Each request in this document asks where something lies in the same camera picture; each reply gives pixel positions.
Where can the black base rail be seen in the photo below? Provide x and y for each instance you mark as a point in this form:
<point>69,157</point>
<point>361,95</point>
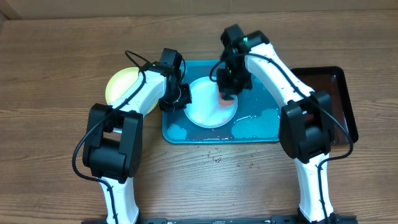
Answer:
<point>275,219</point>

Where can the teal plastic tray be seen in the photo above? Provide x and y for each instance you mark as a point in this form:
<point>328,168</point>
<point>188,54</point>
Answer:
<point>256,120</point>

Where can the yellow plate top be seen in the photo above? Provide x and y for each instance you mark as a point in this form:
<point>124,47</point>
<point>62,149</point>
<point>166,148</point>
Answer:
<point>126,81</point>

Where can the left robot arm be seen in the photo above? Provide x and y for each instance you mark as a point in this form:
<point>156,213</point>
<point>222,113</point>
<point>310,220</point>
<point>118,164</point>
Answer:
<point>112,145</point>

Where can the black rectangular tray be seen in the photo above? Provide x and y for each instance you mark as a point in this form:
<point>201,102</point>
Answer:
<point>332,80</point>

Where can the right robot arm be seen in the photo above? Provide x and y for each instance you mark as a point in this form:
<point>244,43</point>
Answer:
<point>306,128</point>

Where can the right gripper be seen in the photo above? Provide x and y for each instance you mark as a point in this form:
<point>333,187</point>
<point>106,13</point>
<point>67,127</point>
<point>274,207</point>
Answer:
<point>228,89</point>

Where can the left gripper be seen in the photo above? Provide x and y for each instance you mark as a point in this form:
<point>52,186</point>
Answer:
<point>187,98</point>

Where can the light blue plate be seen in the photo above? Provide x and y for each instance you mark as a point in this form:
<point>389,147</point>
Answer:
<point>205,111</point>

